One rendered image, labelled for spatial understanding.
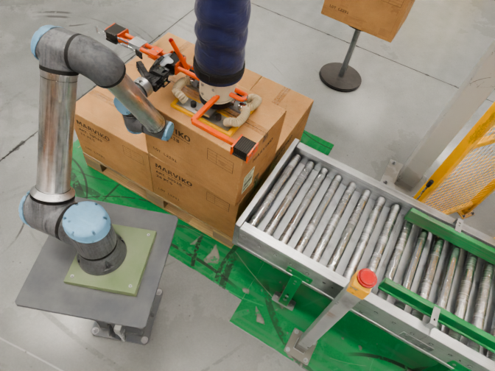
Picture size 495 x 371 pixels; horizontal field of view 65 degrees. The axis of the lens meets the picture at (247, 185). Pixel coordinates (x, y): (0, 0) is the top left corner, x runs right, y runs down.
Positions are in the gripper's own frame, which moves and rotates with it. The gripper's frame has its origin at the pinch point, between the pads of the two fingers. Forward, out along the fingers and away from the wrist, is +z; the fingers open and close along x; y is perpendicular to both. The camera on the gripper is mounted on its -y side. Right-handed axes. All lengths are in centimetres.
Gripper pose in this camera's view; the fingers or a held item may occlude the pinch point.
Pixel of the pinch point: (169, 59)
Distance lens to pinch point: 196.8
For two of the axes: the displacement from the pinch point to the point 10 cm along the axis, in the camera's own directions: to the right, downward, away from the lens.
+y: 8.6, 4.7, -2.0
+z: 5.0, -6.8, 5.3
